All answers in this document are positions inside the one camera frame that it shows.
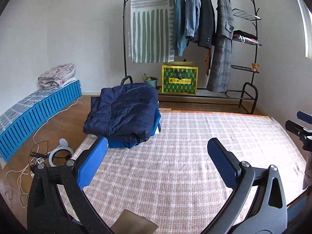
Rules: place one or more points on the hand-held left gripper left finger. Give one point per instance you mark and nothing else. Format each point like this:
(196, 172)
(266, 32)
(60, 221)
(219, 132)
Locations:
(92, 160)

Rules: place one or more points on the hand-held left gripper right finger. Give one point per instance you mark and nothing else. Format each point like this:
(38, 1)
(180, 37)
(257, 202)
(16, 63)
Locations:
(224, 165)

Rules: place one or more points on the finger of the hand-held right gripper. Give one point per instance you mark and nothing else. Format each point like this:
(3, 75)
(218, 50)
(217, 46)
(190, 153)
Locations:
(298, 128)
(304, 115)

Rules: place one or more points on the navy quilted jacket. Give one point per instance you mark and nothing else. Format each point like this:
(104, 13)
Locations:
(124, 109)

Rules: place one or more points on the black metal clothes rack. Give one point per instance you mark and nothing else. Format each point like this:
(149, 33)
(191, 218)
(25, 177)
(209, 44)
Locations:
(219, 94)

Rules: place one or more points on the stack of folded clothes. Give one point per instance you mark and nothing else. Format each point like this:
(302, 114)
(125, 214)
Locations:
(245, 37)

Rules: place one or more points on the pink plaid blanket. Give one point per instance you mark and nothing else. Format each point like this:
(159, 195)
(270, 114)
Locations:
(170, 175)

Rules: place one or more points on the small teddy bear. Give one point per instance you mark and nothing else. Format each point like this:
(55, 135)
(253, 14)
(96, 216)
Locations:
(255, 67)

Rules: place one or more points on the blue ribbed folding mattress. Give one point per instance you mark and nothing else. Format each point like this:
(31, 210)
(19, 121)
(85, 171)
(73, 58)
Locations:
(36, 112)

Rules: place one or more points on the floral folded bedding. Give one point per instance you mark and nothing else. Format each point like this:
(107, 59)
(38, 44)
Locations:
(57, 75)

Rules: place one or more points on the yellow green patterned box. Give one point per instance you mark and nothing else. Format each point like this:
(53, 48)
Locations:
(179, 80)

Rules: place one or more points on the small potted plant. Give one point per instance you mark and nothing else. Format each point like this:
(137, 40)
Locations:
(150, 81)

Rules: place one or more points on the grey plaid long coat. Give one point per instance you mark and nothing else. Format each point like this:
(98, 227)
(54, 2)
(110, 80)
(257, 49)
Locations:
(223, 53)

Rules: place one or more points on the dark navy blazer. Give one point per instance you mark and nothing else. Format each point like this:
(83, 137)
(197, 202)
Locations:
(206, 17)

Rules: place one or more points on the green striped white cloth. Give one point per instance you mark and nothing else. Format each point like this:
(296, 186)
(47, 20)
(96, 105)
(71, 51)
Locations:
(151, 29)

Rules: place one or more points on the teal denim jacket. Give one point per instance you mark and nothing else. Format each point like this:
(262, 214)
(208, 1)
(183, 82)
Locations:
(180, 24)

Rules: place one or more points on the light blue denim shirt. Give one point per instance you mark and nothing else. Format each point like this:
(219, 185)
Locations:
(192, 12)

